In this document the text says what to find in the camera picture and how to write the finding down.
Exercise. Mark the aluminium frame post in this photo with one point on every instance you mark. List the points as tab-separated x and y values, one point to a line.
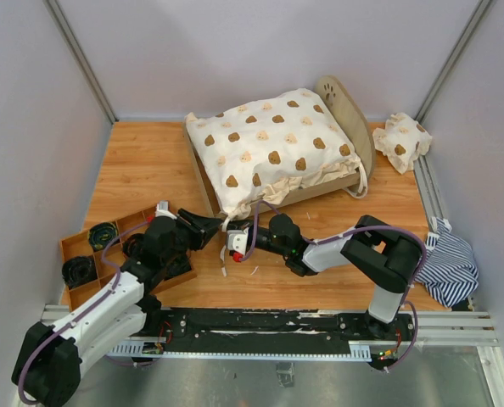
475	20
57	13

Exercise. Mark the left aluminium frame post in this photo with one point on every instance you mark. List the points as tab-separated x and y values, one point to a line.
57	13

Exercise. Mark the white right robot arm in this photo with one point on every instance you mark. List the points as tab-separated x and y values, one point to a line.
388	256

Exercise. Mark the large bear print cushion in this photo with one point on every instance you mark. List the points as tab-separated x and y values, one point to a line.
258	153

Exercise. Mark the right aluminium frame post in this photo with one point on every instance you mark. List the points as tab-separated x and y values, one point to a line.
475	20

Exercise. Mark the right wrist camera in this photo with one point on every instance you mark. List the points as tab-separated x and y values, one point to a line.
237	243

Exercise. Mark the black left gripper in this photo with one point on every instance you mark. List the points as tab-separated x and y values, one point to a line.
201	227

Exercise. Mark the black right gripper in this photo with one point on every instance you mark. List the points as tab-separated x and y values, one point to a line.
239	225

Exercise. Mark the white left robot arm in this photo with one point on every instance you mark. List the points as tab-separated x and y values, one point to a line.
53	358

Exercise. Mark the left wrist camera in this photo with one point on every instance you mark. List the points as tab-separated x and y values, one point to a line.
161	209

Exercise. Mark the wooden pet bed frame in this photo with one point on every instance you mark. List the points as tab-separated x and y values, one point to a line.
349	123

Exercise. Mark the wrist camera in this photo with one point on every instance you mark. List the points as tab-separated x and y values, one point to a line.
237	243
161	209

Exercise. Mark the wooden divided tray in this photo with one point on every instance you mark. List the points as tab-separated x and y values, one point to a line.
90	257

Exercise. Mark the aluminium side rail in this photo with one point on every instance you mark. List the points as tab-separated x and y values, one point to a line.
428	188

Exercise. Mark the small bear print pillow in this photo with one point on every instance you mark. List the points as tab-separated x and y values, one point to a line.
402	141

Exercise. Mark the white slotted cable duct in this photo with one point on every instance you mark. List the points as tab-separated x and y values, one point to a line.
146	350

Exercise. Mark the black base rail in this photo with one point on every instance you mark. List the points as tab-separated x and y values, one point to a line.
267	329

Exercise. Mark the blue striped cloth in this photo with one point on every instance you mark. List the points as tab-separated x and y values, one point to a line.
450	273

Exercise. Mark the black item in tray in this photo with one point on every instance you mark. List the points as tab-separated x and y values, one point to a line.
178	266

